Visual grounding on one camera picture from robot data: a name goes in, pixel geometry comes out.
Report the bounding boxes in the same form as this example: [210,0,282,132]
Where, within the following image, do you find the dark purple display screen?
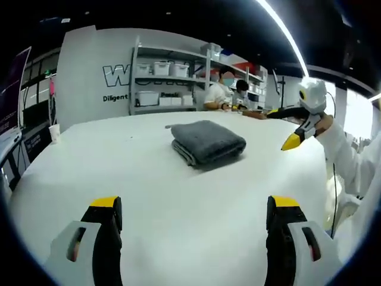
[0,46,32,135]

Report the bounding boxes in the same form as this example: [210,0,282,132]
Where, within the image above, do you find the black yellow tool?
[266,107,307,120]

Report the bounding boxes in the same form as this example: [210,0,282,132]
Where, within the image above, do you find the white paper cup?
[48,124,61,145]

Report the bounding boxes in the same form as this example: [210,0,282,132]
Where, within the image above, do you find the grey towel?
[165,120,247,167]

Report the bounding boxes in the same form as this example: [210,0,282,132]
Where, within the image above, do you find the grey metal shelf rack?
[129,35,211,116]
[208,55,268,110]

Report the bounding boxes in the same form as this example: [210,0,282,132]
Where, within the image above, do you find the person's right hand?
[315,115,333,137]

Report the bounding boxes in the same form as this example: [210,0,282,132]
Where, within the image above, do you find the metal shelf with white bins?
[135,42,267,108]

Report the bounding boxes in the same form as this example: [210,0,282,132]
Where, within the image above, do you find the ceiling light strip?
[255,0,310,77]

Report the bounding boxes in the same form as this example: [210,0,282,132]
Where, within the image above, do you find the black cable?
[326,91,339,232]

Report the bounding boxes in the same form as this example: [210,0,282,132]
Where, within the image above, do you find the black stand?
[274,69,287,110]

